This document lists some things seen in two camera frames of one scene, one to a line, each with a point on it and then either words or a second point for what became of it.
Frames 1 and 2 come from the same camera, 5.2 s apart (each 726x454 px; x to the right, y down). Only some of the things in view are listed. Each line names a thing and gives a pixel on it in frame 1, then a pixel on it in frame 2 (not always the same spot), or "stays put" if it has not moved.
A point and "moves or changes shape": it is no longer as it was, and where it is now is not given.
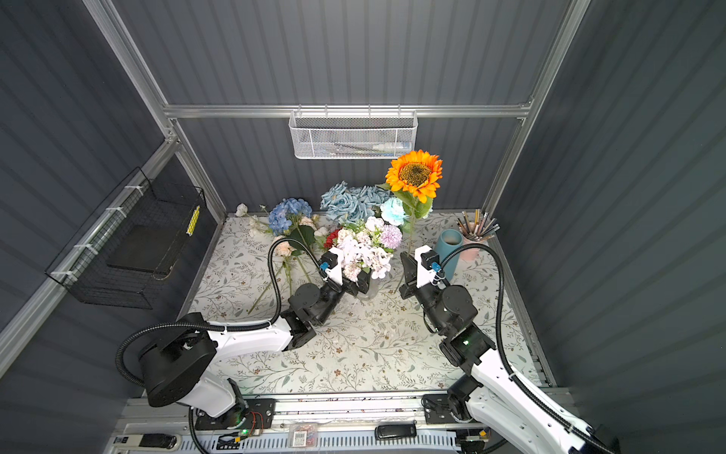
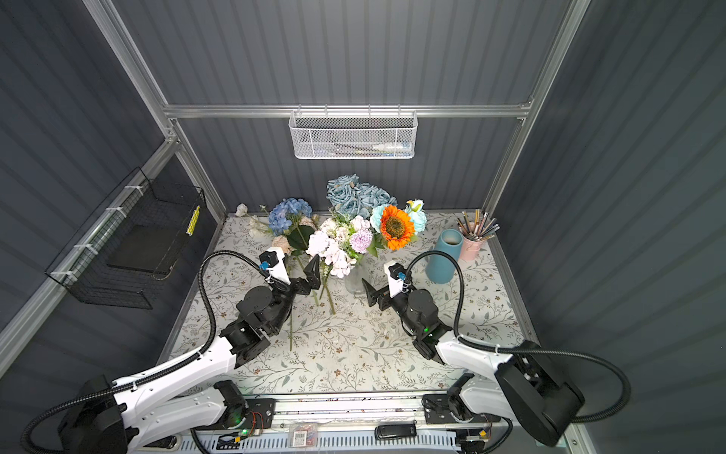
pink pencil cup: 472,254 stays put
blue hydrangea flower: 278,220 stays put
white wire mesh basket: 339,134 stays put
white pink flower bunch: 368,246 moves or changes shape
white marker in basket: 387,147 stays put
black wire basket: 136,237 stays put
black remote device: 395,430 stays put
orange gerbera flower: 412,177 to 396,227
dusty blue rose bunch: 347,203 moves or changes shape
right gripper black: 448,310 to 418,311
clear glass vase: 372,288 moves or changes shape
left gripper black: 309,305 to 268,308
